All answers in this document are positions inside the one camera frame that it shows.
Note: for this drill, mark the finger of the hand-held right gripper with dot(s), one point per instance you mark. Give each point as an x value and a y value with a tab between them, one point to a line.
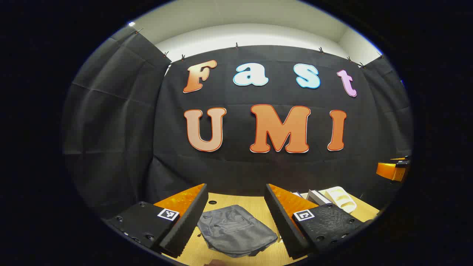
391	170

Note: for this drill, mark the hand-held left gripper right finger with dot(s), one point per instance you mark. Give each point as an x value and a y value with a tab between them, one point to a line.
281	221

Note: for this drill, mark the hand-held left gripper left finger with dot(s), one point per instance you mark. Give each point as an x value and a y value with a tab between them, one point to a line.
188	221

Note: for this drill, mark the grey schoolbag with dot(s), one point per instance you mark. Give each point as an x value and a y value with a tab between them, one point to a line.
236	232

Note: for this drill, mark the white bookshelf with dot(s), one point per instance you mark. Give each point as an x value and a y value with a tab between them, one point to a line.
342	199

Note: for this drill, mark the row of small black clips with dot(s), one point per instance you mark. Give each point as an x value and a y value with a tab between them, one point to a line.
236	45

